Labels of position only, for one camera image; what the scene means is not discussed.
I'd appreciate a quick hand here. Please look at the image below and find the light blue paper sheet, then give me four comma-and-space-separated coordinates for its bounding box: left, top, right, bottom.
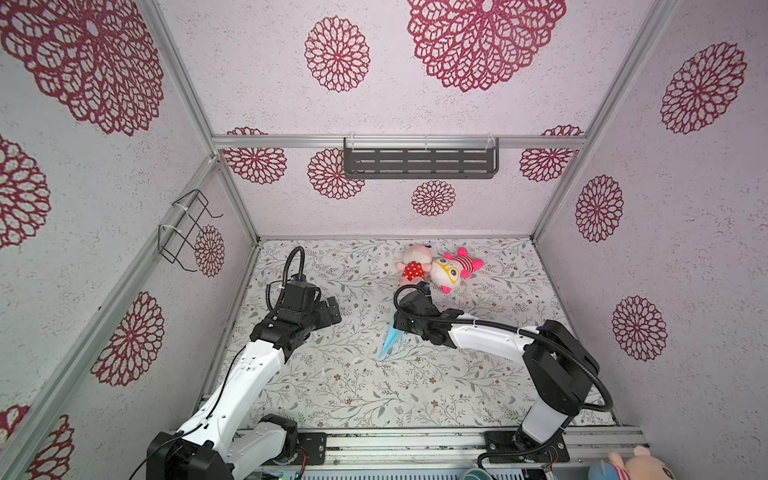
378, 321, 404, 361

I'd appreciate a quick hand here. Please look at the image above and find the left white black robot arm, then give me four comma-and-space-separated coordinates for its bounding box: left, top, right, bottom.
143, 281, 342, 479

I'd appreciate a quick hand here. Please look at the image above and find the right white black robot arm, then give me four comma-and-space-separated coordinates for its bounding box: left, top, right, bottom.
392, 283, 613, 452

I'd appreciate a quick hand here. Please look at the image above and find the yellow face plush doll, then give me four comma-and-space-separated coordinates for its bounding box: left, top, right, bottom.
430, 247, 485, 294

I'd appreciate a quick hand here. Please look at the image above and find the pink plush doll red dress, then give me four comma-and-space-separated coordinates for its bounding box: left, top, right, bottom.
397, 245, 433, 286

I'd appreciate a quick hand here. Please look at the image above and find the floral patterned table mat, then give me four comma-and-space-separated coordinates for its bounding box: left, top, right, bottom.
203, 238, 619, 431

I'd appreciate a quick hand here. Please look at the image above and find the teal round cup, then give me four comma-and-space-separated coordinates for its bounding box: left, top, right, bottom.
459, 468, 493, 480

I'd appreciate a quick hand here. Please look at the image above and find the blue plush toy foreground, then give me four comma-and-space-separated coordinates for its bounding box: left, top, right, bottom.
588, 460, 620, 480

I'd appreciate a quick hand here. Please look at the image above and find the pink plush toy foreground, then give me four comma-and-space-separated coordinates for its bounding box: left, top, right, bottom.
602, 446, 676, 480

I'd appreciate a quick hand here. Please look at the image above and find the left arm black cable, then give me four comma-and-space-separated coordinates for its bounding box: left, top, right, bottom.
265, 245, 307, 313

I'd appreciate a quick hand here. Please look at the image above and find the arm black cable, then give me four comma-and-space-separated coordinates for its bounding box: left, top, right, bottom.
392, 283, 614, 475
265, 245, 307, 313

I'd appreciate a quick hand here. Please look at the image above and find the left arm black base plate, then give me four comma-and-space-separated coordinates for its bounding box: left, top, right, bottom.
264, 432, 328, 467

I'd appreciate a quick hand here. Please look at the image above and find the black wire wall rack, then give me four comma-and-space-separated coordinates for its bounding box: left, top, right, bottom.
156, 189, 223, 275

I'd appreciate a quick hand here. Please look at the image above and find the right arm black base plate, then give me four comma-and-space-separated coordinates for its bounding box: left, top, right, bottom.
483, 430, 570, 464

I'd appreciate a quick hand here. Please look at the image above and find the grey slotted wall shelf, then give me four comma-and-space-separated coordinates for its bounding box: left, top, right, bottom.
342, 138, 499, 180

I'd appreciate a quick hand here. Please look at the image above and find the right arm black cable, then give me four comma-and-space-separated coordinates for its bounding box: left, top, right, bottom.
392, 283, 614, 475

